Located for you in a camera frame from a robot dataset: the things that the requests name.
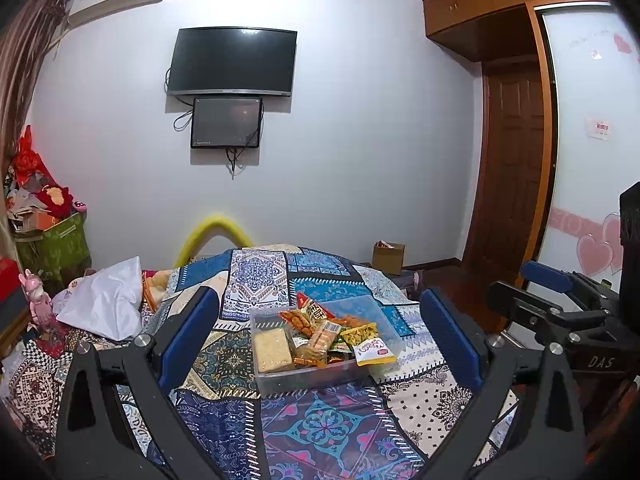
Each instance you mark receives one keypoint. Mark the green storage box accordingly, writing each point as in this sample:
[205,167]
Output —
[60,245]

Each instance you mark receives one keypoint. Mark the white sliding wardrobe door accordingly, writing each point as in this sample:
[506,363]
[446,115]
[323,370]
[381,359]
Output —
[580,110]

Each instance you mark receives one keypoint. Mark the red box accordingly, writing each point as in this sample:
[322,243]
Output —
[12,287]

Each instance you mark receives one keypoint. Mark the pink toy figure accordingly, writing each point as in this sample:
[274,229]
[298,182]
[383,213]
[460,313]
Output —
[37,300]

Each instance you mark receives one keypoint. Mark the red plush toy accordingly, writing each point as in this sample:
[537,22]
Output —
[52,197]

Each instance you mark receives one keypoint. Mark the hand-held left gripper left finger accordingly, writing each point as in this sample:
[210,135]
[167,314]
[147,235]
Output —
[187,330]

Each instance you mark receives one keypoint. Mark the clear plastic container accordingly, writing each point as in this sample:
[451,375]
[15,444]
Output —
[310,382]

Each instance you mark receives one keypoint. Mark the yellow foam tube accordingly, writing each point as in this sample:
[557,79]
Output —
[192,240]

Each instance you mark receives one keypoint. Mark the small red white sticker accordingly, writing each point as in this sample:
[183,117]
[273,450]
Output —
[599,128]

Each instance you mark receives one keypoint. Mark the yellow green snack packet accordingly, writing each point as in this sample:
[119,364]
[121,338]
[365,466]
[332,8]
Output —
[360,334]

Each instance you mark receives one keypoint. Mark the brown wooden door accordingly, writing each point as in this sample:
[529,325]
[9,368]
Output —
[510,170]

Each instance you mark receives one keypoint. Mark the pink heart sticker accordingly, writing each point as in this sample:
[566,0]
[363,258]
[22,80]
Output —
[595,255]

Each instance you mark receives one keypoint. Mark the red plastic bag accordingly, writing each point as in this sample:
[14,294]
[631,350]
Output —
[27,152]

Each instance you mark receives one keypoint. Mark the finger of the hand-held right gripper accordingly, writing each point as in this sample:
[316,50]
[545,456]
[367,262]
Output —
[525,305]
[545,276]

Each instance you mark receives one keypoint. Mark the wooden overhead cabinet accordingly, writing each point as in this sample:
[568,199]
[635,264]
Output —
[480,0]

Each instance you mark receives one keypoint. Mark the red orange snack packet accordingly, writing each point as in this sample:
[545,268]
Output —
[315,312]

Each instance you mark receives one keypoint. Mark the white plastic bag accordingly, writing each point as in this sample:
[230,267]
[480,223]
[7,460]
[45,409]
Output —
[110,300]

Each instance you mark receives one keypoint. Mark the orange fried snack packet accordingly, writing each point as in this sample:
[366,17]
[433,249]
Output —
[292,319]

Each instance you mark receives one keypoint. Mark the white yellow-edged snack packet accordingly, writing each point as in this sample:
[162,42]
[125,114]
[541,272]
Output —
[372,351]

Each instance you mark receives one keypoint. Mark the clear orange biscuit packet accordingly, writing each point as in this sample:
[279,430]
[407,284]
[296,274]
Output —
[324,340]

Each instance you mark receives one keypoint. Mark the small black wall monitor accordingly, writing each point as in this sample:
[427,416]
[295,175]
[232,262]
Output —
[225,122]

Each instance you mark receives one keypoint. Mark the cardboard box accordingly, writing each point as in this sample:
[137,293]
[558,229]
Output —
[387,260]

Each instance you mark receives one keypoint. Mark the large black wall television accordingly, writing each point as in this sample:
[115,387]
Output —
[230,60]

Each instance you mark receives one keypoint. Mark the patchwork blanket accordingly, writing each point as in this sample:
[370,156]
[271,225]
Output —
[320,425]

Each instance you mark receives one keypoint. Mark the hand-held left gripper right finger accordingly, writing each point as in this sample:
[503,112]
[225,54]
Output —
[450,340]

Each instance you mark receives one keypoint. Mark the beige cracker packet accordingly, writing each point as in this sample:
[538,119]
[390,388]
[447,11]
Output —
[272,350]

